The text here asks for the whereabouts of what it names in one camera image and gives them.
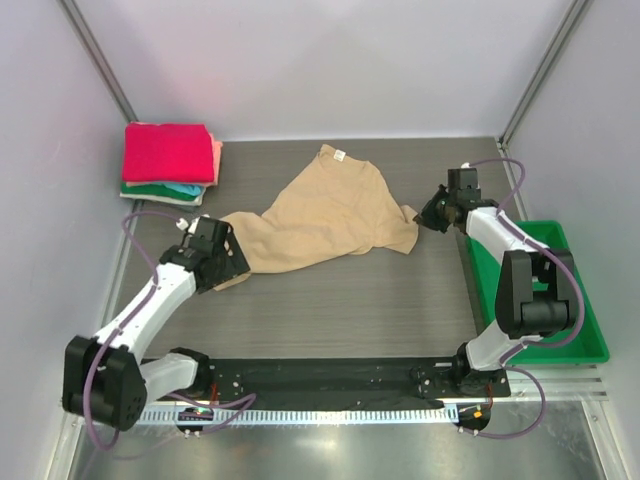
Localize beige t-shirt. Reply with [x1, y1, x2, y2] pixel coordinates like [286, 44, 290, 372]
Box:
[222, 144, 419, 275]

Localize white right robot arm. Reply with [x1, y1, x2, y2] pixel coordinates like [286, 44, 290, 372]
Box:
[414, 165, 585, 396]

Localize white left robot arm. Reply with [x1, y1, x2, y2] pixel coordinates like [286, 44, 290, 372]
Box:
[61, 216, 250, 431]

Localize folded light blue t-shirt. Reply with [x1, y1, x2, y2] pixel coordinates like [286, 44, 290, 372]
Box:
[163, 182, 204, 196]

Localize folded green t-shirt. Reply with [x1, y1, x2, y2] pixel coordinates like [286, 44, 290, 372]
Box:
[120, 182, 201, 202]

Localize folded salmon pink t-shirt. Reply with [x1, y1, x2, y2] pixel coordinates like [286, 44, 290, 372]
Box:
[201, 132, 223, 188]

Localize folded magenta t-shirt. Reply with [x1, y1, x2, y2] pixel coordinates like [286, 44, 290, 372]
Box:
[122, 123, 215, 184]

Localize green plastic bin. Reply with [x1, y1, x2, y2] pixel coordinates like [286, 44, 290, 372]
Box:
[464, 219, 611, 367]

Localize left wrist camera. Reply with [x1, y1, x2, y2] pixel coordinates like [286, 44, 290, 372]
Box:
[175, 215, 210, 235]

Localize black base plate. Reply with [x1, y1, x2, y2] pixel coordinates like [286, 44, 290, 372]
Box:
[209, 357, 511, 410]

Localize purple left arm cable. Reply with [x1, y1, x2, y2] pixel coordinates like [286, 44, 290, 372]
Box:
[83, 209, 259, 451]

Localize white slotted cable duct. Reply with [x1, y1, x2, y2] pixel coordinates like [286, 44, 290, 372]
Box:
[136, 404, 459, 427]

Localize right aluminium frame post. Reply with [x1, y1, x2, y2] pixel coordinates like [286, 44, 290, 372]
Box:
[496, 0, 593, 153]

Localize aluminium frame post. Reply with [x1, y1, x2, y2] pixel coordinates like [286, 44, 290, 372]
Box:
[56, 0, 138, 123]
[496, 0, 593, 153]

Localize left aluminium frame post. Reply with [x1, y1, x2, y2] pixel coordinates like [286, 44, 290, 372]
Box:
[56, 0, 138, 123]

